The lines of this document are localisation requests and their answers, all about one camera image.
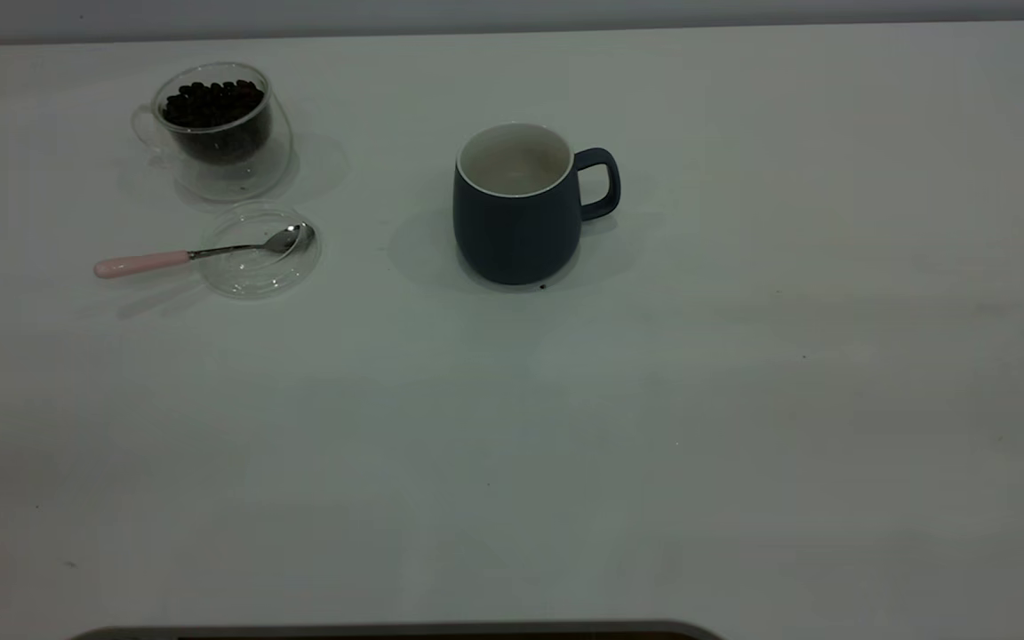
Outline dark grey ceramic mug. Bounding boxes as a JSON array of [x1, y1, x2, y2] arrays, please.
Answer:
[[452, 122, 622, 286]]

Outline pink-handled metal spoon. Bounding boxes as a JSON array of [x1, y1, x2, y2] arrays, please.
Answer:
[[92, 222, 316, 280]]

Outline clear round glass lid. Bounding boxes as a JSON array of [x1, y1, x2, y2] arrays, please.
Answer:
[[199, 201, 324, 299]]

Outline dark roasted coffee beans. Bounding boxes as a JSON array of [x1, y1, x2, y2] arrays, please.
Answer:
[[162, 79, 271, 164]]

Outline clear double-wall glass cup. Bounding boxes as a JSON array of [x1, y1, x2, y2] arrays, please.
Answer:
[[130, 60, 293, 202]]

